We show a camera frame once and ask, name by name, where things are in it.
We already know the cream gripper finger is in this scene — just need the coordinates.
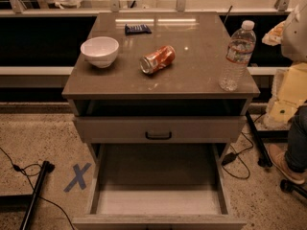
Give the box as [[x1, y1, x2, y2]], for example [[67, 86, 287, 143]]
[[262, 21, 285, 46]]

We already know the clear plastic water bottle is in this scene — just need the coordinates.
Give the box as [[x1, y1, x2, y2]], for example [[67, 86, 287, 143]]
[[219, 20, 256, 92]]

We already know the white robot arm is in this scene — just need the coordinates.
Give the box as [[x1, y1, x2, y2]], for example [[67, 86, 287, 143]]
[[262, 0, 307, 62]]

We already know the grey drawer cabinet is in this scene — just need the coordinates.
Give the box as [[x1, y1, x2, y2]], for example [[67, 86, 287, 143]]
[[62, 11, 259, 156]]

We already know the open lower grey drawer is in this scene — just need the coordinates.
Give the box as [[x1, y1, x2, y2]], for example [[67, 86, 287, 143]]
[[73, 144, 245, 230]]

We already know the tan shoe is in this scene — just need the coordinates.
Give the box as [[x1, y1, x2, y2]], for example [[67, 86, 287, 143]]
[[268, 144, 307, 185]]

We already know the crushed orange soda can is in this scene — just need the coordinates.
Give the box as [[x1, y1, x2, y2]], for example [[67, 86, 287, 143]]
[[140, 45, 176, 75]]

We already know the blue jeans leg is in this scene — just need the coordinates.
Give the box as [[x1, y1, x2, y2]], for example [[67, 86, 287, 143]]
[[285, 106, 307, 173]]

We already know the black tripod leg right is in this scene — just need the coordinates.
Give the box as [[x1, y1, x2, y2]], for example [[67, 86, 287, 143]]
[[246, 112, 272, 168]]

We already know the black tripod leg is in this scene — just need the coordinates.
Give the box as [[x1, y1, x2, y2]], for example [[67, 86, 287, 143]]
[[246, 112, 272, 168], [19, 161, 55, 230]]

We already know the blue snack bar wrapper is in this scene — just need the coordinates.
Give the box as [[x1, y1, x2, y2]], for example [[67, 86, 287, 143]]
[[125, 24, 152, 35]]

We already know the black chair caster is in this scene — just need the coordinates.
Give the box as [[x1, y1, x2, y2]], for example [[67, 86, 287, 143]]
[[280, 179, 307, 199]]

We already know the white ceramic bowl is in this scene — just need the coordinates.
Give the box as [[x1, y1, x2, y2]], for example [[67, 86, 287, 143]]
[[81, 36, 119, 68]]

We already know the blue tape cross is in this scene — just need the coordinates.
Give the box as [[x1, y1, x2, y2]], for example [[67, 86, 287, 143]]
[[64, 163, 91, 193]]

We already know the black tripod leg left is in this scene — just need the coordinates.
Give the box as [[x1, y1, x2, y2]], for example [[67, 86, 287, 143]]
[[19, 161, 55, 230]]

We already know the upper grey drawer with handle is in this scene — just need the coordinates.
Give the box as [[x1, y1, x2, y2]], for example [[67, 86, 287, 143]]
[[74, 117, 246, 144]]

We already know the black cable left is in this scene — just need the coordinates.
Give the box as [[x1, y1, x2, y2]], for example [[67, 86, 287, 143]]
[[0, 147, 77, 230]]

